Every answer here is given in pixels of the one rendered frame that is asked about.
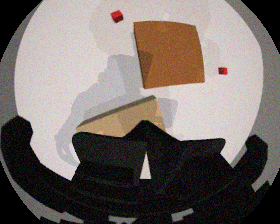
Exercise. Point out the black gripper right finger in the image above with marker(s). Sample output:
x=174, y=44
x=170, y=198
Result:
x=166, y=155

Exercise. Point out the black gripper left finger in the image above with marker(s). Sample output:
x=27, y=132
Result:
x=128, y=151

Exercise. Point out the small red block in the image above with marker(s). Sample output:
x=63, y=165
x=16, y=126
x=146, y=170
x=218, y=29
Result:
x=116, y=16
x=222, y=70

